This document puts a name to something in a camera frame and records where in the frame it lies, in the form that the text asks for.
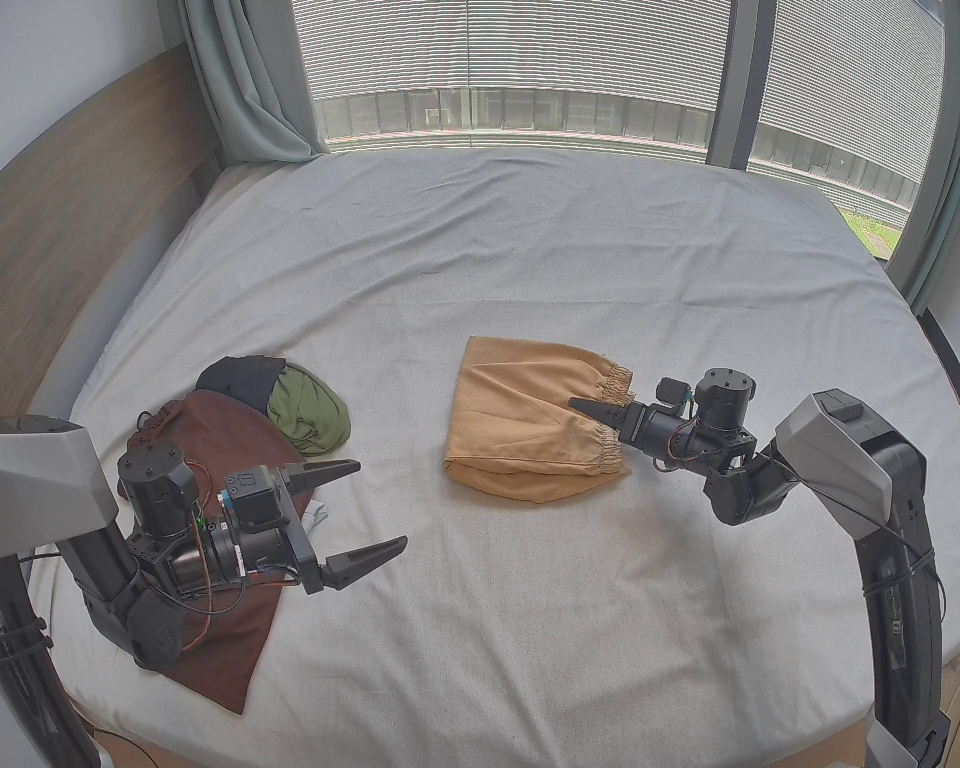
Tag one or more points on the black garment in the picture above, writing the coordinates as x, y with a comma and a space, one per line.
232, 379

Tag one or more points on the grey-green curtain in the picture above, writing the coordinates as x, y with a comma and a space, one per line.
930, 247
247, 90

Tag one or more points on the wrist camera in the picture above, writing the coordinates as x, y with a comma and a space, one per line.
673, 392
255, 499

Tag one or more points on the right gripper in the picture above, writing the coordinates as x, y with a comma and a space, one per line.
656, 431

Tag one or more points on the green garment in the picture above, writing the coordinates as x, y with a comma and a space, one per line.
307, 409

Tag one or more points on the brown garment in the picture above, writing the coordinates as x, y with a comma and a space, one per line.
225, 645

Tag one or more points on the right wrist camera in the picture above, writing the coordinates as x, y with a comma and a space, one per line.
673, 392

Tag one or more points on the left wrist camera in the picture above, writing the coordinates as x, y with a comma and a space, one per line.
255, 499

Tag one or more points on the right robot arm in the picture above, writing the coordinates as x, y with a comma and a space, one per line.
832, 450

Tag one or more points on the white garment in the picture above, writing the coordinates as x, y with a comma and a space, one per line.
316, 517

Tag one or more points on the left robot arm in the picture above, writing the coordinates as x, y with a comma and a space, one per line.
52, 487

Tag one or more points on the tan shorts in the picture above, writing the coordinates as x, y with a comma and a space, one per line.
517, 435

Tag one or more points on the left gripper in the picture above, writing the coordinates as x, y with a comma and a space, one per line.
266, 559

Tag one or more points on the bed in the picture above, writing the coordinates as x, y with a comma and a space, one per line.
562, 262

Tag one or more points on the window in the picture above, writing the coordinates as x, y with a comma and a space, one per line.
525, 67

